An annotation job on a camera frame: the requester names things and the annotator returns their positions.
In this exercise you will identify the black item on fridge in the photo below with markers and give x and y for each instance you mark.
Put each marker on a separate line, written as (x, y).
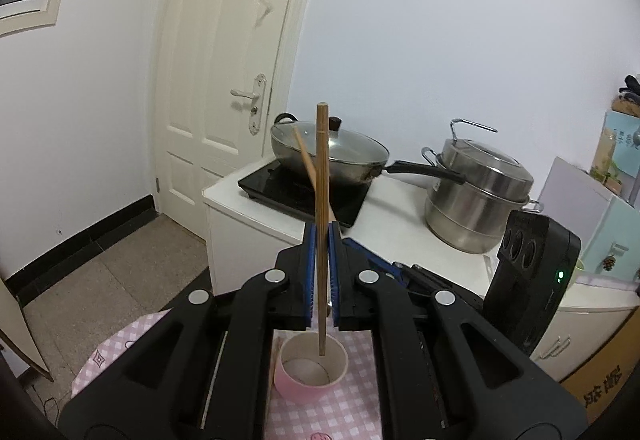
(631, 93)

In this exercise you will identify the glass wok lid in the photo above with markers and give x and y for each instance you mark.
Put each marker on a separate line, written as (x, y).
(350, 145)

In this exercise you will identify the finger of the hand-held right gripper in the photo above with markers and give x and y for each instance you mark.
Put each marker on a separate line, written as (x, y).
(420, 276)

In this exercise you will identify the dark wooden chopstick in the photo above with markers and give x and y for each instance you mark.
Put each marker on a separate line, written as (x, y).
(322, 170)

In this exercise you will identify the black induction cooktop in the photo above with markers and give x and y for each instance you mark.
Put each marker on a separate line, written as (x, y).
(280, 192)

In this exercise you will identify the stainless steel steamer pot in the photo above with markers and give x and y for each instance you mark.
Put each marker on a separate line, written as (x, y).
(465, 220)

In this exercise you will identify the white panelled door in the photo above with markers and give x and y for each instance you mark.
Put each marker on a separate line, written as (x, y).
(210, 70)

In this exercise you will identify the pink checked tablecloth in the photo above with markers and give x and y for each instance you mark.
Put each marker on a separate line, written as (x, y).
(325, 420)

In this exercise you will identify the light wooden chopstick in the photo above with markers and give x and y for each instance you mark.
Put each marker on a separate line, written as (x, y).
(306, 160)

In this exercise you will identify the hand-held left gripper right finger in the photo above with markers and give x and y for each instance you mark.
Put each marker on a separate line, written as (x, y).
(334, 270)

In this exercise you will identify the white drawer unit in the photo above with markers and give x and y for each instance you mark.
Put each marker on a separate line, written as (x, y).
(25, 335)

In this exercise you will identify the cardboard box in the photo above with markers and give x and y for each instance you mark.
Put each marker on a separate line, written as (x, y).
(610, 370)

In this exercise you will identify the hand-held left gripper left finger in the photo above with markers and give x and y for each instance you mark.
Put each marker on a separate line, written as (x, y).
(310, 270)

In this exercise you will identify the pink cup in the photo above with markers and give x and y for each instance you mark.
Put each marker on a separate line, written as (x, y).
(300, 390)

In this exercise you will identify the white kitchen cabinet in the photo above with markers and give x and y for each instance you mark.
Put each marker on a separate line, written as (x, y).
(240, 240)

